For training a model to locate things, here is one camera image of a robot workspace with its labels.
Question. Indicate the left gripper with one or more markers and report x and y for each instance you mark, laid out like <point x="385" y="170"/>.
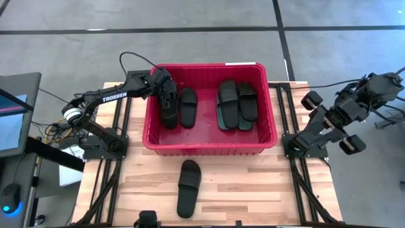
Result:
<point x="163" y="80"/>

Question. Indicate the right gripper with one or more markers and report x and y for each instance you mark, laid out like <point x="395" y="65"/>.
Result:
<point x="311" y="99"/>

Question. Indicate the black slide sandal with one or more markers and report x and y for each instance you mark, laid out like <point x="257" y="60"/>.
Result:
<point x="188" y="202"/>
<point x="189" y="111"/>
<point x="228" y="107"/>
<point x="248" y="107"/>
<point x="169" y="120"/>

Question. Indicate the green slide sandal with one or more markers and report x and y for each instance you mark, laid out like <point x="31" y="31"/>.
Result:
<point x="246" y="126"/>
<point x="221" y="127"/>

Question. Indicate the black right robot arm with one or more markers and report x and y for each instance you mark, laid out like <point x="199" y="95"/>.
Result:
<point x="351" y="106"/>

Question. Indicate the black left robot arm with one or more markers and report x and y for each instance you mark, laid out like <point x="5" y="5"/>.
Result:
<point x="114" y="97"/>

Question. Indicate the red plastic bin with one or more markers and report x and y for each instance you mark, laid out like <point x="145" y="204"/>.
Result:
<point x="205" y="136"/>

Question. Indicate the white bin label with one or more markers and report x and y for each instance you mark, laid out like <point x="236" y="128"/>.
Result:
<point x="237" y="63"/>

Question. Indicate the grey metal stand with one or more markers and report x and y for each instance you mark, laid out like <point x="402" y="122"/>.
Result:
<point x="390" y="123"/>

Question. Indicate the white box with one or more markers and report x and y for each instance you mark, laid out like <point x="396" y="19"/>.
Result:
<point x="71" y="175"/>

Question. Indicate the black desk beam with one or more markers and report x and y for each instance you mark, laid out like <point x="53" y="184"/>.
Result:
<point x="50" y="152"/>

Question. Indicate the grey computer monitor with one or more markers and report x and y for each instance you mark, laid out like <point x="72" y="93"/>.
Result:
<point x="22" y="82"/>

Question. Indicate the dark grey side desk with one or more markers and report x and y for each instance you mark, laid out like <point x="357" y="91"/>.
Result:
<point x="25" y="190"/>

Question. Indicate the black round foot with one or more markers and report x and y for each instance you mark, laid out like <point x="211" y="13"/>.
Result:
<point x="40" y="219"/>

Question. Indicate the black computer mouse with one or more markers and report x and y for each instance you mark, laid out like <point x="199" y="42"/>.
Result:
<point x="9" y="196"/>

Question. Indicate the black aluminium table frame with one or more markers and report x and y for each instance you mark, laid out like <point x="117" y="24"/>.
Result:
<point x="284" y="86"/>

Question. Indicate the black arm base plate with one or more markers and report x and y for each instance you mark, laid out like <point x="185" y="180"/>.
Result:
<point x="95" y="153"/>
<point x="319" y="154"/>

